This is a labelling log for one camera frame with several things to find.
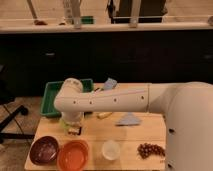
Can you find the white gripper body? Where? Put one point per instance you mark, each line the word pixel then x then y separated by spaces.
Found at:
pixel 73 119

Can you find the purple bowl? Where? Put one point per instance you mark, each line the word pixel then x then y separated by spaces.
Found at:
pixel 44 150

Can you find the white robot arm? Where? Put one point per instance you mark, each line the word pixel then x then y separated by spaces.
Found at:
pixel 187 108

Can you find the orange bowl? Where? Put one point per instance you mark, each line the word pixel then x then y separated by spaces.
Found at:
pixel 73 156

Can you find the green plastic tray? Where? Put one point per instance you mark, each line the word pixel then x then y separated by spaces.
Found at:
pixel 50 92

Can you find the yellow banana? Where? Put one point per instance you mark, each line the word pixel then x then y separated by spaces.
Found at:
pixel 104 115

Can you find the white translucent cup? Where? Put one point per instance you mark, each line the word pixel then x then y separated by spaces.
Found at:
pixel 110 150

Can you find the light blue object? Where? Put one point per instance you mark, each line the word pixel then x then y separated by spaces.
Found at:
pixel 109 84

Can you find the grey folded cloth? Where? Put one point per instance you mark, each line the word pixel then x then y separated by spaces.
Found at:
pixel 129 119

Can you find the black office chair base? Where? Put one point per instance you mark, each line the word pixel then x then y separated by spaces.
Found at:
pixel 5 98

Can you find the bunch of dark grapes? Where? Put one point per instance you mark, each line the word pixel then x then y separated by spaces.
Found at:
pixel 146 149

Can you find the white long counter rail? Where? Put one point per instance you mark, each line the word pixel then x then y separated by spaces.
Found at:
pixel 168 26

